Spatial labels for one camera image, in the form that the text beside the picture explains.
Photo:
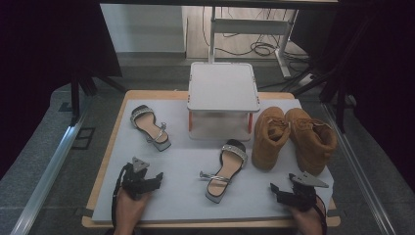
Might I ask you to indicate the white two-tier shoe rack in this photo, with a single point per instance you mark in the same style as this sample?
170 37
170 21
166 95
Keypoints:
221 84

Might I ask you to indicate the black metal stand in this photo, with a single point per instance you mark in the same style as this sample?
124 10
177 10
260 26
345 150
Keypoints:
341 107

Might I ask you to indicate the person's right hand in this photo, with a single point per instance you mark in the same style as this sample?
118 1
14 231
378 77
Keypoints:
310 223

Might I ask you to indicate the aluminium rail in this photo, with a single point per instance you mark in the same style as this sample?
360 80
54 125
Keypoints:
359 176
49 176

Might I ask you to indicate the light grey foam mat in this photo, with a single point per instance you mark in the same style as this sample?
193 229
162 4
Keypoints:
182 160

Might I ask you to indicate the white metal desk frame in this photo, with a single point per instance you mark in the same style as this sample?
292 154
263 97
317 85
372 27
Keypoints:
251 26

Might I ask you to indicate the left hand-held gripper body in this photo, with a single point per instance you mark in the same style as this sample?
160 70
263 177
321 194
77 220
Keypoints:
137 184

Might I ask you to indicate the black tripod stand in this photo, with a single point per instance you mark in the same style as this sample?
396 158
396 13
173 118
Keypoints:
75 94

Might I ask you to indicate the person's left hand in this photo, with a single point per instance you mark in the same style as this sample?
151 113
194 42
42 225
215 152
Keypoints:
129 212

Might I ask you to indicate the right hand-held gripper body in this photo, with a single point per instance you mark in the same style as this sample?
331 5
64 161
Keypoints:
303 196

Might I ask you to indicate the white power strip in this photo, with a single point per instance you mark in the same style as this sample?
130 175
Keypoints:
306 79

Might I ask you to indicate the tan suede boot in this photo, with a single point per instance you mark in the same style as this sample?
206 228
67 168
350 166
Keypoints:
266 147
310 153

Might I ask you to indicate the dark curtain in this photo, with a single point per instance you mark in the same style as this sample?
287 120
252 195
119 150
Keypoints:
39 65
385 81

